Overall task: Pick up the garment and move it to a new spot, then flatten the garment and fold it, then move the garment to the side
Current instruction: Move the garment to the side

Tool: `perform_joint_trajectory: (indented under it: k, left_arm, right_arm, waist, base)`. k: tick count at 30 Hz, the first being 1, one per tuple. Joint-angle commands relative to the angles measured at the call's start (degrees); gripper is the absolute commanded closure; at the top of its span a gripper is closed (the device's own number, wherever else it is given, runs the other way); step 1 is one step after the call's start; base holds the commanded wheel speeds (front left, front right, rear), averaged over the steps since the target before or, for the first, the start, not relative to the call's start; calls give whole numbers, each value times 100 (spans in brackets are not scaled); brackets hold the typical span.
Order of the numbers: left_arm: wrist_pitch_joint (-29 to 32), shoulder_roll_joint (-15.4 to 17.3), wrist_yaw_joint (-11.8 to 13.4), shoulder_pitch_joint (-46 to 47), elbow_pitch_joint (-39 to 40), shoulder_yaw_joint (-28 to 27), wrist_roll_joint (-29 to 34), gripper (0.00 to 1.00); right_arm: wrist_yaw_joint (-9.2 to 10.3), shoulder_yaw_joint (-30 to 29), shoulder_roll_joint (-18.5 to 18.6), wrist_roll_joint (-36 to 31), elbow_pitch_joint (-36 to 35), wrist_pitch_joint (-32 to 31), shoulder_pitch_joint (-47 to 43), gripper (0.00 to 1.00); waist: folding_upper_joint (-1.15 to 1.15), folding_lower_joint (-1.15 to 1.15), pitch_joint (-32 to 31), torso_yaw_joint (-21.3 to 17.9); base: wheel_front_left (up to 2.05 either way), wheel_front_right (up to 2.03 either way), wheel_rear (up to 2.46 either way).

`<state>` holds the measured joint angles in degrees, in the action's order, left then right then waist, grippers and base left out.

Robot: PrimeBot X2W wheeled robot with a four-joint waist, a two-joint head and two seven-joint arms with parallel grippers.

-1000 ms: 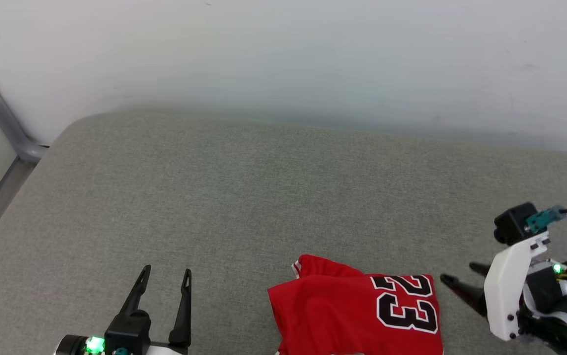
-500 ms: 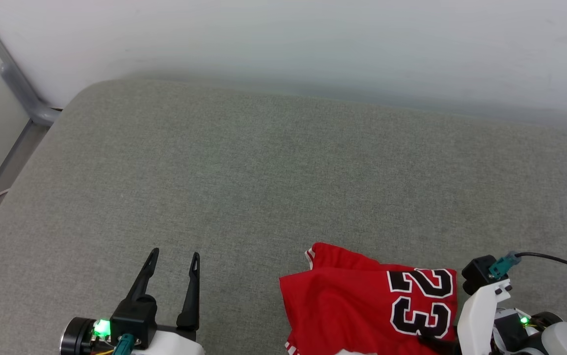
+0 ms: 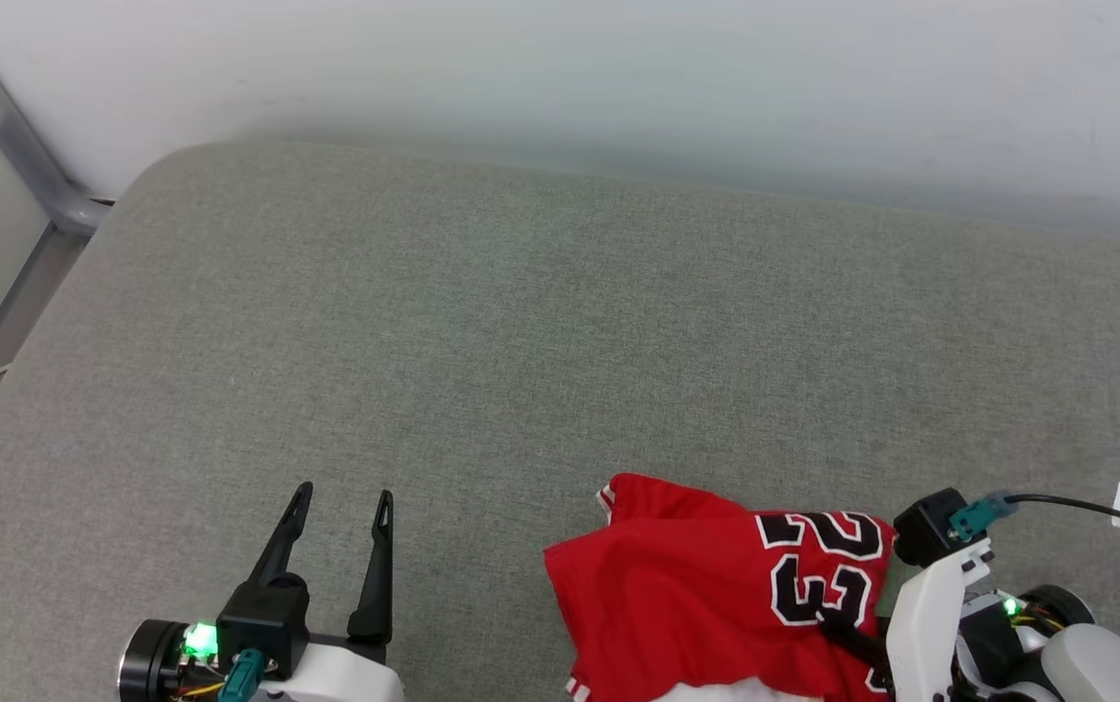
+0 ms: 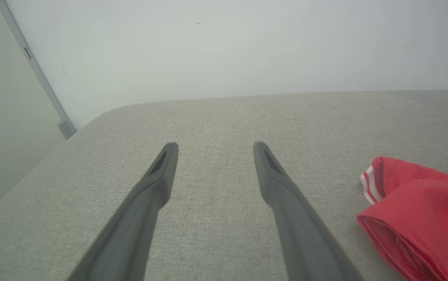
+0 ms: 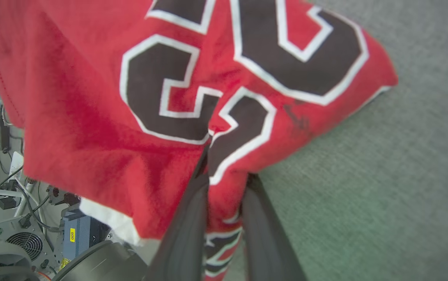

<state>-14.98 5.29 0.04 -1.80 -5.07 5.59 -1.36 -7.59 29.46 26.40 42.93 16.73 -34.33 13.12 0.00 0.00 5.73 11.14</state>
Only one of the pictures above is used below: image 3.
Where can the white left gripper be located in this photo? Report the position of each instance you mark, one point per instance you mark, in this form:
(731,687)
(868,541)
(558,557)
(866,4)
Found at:
(345,678)

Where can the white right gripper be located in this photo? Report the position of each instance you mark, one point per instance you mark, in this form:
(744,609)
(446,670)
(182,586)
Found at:
(925,624)

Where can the red white basketball jersey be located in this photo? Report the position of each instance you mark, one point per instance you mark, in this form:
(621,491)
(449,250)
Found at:
(667,585)

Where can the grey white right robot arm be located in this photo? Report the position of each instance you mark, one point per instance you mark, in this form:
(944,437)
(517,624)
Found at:
(1105,668)

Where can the grey fabric sofa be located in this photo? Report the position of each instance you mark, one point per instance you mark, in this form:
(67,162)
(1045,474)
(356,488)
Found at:
(423,341)

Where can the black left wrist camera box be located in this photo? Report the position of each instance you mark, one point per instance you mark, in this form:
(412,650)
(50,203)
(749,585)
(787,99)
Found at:
(262,614)

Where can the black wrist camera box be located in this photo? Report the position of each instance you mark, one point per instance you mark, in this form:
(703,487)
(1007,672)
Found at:
(262,614)
(925,531)

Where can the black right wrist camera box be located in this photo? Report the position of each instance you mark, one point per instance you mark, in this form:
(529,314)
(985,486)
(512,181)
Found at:
(925,531)

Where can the grey metal rail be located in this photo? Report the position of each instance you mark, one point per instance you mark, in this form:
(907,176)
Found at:
(33,166)

